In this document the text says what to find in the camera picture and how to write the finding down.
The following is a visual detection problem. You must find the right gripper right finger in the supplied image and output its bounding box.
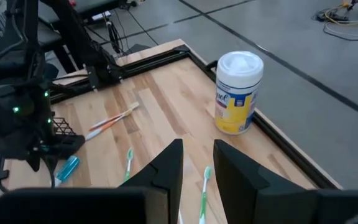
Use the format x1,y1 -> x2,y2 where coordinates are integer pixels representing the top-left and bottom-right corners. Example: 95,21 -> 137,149
213,139 -> 318,224

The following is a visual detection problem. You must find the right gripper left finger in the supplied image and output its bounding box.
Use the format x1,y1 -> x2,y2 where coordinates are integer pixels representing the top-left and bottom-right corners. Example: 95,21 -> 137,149
119,139 -> 185,224

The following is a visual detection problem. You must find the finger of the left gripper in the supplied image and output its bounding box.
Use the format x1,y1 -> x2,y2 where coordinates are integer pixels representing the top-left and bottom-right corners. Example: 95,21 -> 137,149
25,149 -> 43,172
42,135 -> 86,159

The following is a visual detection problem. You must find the blue mouthwash bottle white cap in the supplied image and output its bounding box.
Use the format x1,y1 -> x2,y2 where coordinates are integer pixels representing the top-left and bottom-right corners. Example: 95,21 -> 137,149
54,155 -> 81,188

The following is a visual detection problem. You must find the orange and white toothbrush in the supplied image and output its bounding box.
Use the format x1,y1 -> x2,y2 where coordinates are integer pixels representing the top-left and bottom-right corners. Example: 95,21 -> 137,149
84,108 -> 134,141
88,101 -> 140,131

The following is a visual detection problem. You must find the green and white toothbrush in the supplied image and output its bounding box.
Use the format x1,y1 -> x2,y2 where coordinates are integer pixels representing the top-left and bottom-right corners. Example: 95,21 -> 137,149
198,166 -> 213,224

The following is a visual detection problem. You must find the plastic-wrapped green toothbrush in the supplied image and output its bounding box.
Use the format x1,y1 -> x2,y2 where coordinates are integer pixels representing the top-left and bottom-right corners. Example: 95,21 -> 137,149
123,147 -> 135,184

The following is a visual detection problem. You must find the yellow Lysol wipes canister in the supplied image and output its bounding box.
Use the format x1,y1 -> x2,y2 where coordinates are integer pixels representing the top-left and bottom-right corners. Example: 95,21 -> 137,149
214,50 -> 265,136

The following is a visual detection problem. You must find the black side desk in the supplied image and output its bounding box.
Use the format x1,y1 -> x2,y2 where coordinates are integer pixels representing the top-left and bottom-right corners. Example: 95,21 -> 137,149
37,0 -> 130,24

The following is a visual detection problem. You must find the black wire caddy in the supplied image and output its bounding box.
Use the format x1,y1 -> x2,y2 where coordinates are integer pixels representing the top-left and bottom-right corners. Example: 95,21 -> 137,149
51,116 -> 77,138

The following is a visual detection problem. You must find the black aluminium table frame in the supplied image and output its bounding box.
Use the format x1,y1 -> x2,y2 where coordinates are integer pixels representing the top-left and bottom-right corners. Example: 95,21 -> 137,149
48,44 -> 344,190

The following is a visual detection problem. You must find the black floor cable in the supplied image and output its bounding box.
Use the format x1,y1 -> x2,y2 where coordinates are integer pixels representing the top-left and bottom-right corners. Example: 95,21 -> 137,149
321,21 -> 358,49

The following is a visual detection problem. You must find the yellow floor cable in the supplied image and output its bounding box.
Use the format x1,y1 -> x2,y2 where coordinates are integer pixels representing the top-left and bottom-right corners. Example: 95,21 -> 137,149
323,0 -> 358,27

